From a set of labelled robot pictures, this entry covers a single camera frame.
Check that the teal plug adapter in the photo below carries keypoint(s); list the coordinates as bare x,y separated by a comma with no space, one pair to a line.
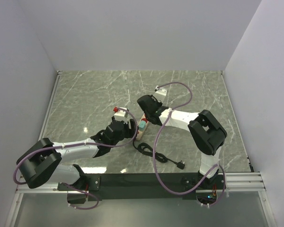
142,125

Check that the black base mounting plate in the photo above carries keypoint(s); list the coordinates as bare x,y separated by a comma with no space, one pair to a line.
140,186

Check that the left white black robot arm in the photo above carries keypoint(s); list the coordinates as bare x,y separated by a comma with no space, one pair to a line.
42,163

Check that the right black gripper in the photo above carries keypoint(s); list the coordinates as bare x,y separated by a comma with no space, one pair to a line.
155,102

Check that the beige power strip red sockets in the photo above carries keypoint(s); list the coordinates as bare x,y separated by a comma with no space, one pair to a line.
140,133

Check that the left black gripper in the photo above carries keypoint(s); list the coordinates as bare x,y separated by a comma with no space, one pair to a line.
128,134

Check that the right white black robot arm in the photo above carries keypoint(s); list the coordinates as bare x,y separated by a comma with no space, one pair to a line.
207,133

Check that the aluminium extrusion rail front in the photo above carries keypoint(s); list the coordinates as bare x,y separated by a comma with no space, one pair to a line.
235,182

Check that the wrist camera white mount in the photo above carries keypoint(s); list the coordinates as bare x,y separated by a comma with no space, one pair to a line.
120,115
160,94

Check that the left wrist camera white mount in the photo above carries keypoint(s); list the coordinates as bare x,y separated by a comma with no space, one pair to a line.
120,115

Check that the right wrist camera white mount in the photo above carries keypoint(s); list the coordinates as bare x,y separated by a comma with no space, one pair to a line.
160,94

